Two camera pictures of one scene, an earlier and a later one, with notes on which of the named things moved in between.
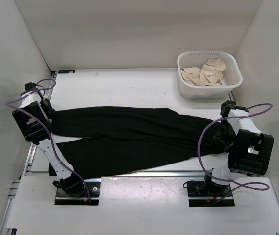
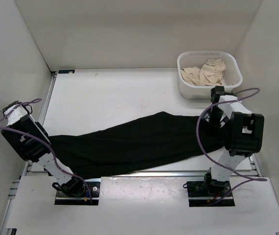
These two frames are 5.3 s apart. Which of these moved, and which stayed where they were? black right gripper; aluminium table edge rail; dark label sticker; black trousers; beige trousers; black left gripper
Moved: black trousers; black left gripper; black right gripper
Stayed: beige trousers; dark label sticker; aluminium table edge rail
